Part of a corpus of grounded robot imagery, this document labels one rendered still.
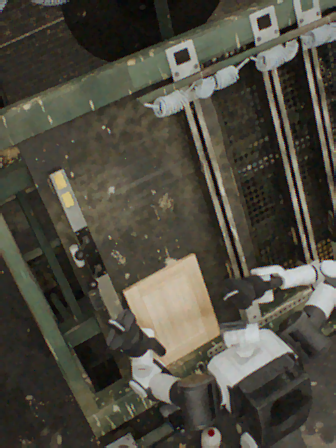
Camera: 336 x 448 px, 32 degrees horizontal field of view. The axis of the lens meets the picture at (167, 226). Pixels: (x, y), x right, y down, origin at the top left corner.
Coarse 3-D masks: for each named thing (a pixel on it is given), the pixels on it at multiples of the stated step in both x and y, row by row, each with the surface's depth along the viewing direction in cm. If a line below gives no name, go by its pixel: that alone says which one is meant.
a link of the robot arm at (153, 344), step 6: (144, 330) 189; (150, 330) 190; (150, 336) 187; (150, 342) 182; (156, 342) 182; (150, 348) 182; (156, 348) 183; (162, 348) 186; (144, 354) 182; (150, 354) 185; (162, 354) 188
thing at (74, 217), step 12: (60, 168) 192; (60, 192) 193; (72, 192) 195; (60, 204) 197; (72, 216) 198; (72, 228) 200; (108, 276) 211; (108, 288) 212; (108, 300) 214; (108, 312) 219; (132, 360) 227
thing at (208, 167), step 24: (168, 48) 186; (192, 48) 190; (192, 72) 192; (192, 96) 195; (192, 120) 202; (192, 144) 208; (216, 168) 212; (216, 192) 219; (216, 216) 220; (240, 264) 232; (240, 312) 246
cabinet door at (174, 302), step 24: (192, 264) 227; (144, 288) 222; (168, 288) 227; (192, 288) 231; (144, 312) 225; (168, 312) 230; (192, 312) 235; (168, 336) 234; (192, 336) 239; (216, 336) 244; (168, 360) 237
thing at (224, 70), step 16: (288, 32) 187; (304, 32) 188; (320, 32) 196; (256, 48) 182; (224, 64) 179; (240, 64) 188; (256, 64) 194; (272, 64) 193; (192, 80) 176; (224, 80) 186; (144, 96) 172; (160, 96) 174; (176, 96) 182; (160, 112) 185
